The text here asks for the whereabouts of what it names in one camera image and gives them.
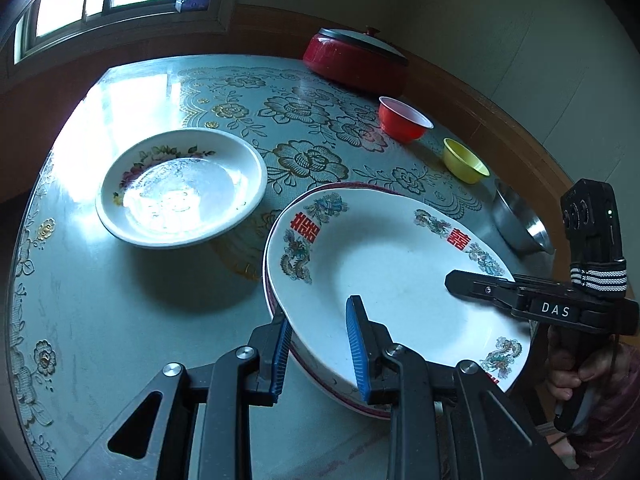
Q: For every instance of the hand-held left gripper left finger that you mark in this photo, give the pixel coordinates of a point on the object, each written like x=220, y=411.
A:
x=280, y=356

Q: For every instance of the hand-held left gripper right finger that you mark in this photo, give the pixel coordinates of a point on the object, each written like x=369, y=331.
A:
x=356, y=346

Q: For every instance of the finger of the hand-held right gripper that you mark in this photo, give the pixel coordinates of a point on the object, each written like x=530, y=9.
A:
x=480, y=287

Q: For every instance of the white plate with maroon rim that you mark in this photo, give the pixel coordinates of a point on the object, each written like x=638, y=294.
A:
x=327, y=387

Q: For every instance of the white plate with red characters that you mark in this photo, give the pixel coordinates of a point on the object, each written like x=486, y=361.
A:
x=400, y=270

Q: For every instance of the red plastic bowl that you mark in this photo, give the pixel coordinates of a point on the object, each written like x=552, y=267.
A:
x=402, y=122

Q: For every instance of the person's right forearm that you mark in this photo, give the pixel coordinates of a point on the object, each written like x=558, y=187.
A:
x=617, y=410

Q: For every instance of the person's right hand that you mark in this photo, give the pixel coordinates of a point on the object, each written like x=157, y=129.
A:
x=595, y=370

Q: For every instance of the stainless steel bowl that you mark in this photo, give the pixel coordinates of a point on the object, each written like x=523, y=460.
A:
x=517, y=220

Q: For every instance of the yellow plastic bowl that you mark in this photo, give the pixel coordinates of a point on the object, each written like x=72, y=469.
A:
x=462, y=162

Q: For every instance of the white floral enamel plate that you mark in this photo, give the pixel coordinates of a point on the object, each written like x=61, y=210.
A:
x=175, y=195

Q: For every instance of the floral lace tablecloth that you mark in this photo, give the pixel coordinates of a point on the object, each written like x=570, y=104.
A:
x=310, y=110

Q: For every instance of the red cooking pot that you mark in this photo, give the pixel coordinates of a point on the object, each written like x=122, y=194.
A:
x=350, y=72

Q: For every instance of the pot lid with red knob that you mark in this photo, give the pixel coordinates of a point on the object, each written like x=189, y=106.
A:
x=367, y=42

